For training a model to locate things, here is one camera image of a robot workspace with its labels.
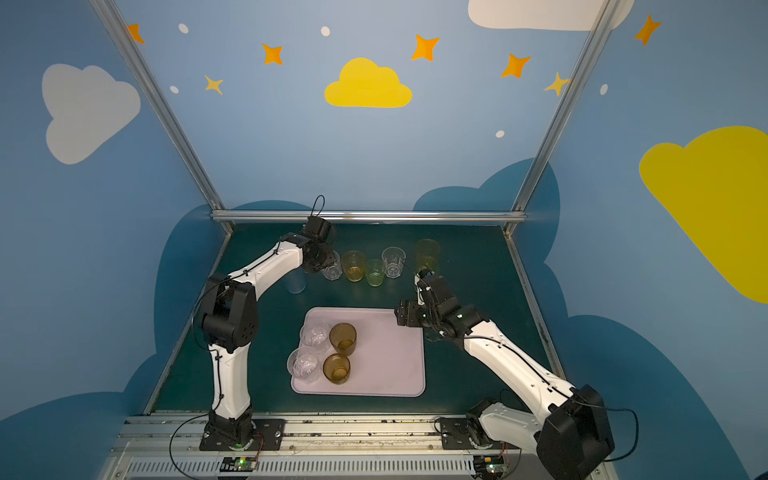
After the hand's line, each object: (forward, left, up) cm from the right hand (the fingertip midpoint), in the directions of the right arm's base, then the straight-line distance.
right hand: (409, 307), depth 82 cm
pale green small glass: (+21, +12, -12) cm, 26 cm away
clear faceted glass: (+20, +27, -12) cm, 35 cm away
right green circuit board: (-34, -20, -16) cm, 43 cm away
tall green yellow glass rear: (+22, -6, -3) cm, 23 cm away
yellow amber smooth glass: (+24, +20, -11) cm, 33 cm away
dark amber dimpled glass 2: (-13, +20, -13) cm, 27 cm away
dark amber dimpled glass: (-5, +19, -11) cm, 23 cm away
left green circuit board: (-37, +40, -14) cm, 56 cm away
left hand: (+20, +26, -5) cm, 34 cm away
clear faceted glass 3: (-5, +27, -10) cm, 30 cm away
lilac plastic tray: (-9, +5, -17) cm, 20 cm away
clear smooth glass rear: (+27, +5, -12) cm, 29 cm away
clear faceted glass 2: (-12, +30, -14) cm, 35 cm away
